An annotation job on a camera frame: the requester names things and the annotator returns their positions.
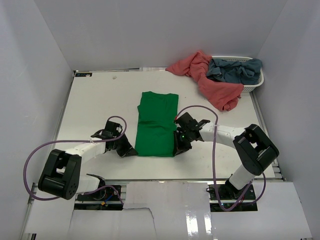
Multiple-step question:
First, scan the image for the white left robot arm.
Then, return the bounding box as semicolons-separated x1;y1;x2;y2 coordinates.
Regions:
38;118;138;200

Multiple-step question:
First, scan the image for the salmon pink t shirt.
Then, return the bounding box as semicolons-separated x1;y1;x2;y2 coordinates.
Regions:
165;50;244;112

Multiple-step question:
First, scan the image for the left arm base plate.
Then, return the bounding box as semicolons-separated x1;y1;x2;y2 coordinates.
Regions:
74;185;123;211

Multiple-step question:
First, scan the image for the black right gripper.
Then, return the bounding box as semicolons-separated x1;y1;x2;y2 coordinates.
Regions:
173;130;193;156

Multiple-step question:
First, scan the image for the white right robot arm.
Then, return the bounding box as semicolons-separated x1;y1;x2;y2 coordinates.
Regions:
173;112;280;200

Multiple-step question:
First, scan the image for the black label sticker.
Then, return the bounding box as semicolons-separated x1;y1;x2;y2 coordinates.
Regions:
74;72;93;78

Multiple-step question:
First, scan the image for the green t shirt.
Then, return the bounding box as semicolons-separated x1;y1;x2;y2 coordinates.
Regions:
134;91;179;158

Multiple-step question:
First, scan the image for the white plastic laundry basket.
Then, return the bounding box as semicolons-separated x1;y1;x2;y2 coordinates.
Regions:
209;55;265;93

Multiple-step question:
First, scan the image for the dark blue t shirt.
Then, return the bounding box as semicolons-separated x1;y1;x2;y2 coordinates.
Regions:
206;58;263;85

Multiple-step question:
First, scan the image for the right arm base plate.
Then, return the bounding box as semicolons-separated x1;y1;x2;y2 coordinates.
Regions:
205;184;258;213

